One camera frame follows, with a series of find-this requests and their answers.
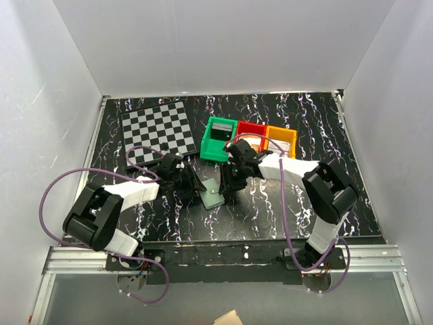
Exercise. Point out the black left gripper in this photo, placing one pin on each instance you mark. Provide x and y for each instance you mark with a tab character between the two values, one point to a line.
193	185

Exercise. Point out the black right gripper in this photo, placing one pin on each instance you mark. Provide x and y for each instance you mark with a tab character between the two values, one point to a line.
226	183

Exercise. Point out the mint green card holder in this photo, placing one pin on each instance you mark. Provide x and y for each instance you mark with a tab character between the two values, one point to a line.
210	196

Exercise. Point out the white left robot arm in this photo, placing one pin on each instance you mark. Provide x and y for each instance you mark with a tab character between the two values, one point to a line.
94	216

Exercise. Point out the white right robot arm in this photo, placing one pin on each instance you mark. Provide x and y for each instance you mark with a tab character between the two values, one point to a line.
330	190

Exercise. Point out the orange white cards stack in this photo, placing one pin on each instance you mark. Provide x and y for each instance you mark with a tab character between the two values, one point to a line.
254	141

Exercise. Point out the black cards stack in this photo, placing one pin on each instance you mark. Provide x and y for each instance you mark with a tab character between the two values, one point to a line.
221	131

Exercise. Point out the green plastic bin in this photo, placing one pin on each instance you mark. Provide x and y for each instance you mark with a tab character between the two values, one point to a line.
213	149

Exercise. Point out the red plastic bin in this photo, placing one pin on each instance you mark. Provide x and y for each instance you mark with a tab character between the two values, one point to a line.
248	128

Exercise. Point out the black grey chessboard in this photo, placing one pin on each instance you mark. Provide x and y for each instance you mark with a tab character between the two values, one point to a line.
148	133

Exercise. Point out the orange plastic bin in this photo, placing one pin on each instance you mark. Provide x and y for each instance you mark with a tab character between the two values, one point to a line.
283	134

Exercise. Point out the cardboard piece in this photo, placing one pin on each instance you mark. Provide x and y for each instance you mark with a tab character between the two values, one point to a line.
229	318

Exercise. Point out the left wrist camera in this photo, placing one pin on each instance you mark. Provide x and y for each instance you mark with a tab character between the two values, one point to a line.
179	155

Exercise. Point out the black mounting base rail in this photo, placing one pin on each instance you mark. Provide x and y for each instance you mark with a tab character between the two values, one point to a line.
232	261

